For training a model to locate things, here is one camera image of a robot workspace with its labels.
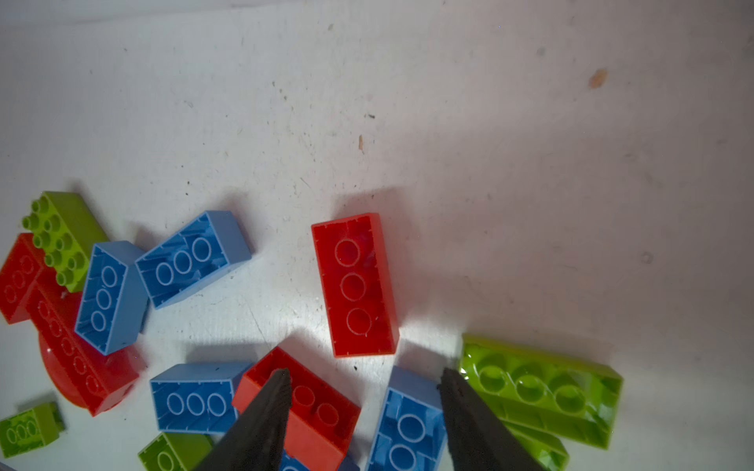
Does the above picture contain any red lego brick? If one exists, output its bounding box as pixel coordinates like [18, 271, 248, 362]
[311, 213, 400, 358]
[232, 347, 361, 470]
[0, 233, 45, 325]

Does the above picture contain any blue lego brick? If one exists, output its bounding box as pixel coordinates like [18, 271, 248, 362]
[366, 366, 447, 471]
[75, 241, 149, 356]
[149, 362, 251, 435]
[137, 433, 214, 471]
[135, 210, 251, 309]

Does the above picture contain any red arch lego piece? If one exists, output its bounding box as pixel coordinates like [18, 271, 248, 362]
[26, 272, 146, 416]

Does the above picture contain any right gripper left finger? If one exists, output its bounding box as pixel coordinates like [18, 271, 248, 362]
[196, 369, 293, 471]

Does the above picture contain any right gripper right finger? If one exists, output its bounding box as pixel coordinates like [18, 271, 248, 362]
[438, 368, 542, 471]

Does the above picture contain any green lego brick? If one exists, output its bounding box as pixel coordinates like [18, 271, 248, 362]
[22, 192, 109, 292]
[458, 334, 624, 449]
[1, 402, 65, 458]
[504, 422, 569, 471]

